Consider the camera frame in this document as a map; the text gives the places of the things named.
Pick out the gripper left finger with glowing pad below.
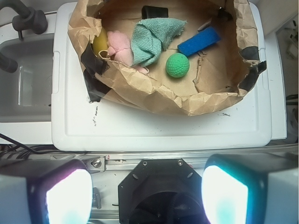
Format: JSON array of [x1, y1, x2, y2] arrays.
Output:
[[0, 159, 93, 224]]

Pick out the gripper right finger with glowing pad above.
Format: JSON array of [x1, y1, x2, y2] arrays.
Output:
[[201, 153, 299, 224]]

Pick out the blue sponge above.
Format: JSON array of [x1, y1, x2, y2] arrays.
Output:
[[178, 27, 221, 56]]

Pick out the white plastic bin lid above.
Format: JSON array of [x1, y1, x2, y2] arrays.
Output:
[[51, 2, 272, 152]]

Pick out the crumpled brown paper bag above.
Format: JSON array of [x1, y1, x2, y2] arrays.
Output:
[[68, 0, 266, 116]]

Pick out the green dimpled ball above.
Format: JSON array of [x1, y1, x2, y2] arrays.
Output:
[[165, 53, 190, 78]]

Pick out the yellow banana toy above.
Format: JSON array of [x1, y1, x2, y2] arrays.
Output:
[[92, 28, 108, 57]]

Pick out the pink plush toy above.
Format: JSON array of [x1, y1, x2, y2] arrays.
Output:
[[107, 30, 149, 74]]

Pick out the black faucet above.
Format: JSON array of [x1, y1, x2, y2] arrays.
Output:
[[0, 7, 48, 73]]

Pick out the teal microfiber cloth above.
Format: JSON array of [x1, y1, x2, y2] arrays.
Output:
[[131, 18, 187, 67]]

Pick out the black block in bag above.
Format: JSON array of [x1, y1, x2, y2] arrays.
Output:
[[141, 6, 169, 19]]

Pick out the black cables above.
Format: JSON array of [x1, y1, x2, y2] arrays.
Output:
[[0, 133, 87, 161]]

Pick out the aluminium frame rail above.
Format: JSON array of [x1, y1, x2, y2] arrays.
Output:
[[50, 143, 299, 173]]

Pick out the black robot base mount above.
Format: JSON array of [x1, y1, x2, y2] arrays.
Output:
[[118, 159, 209, 224]]

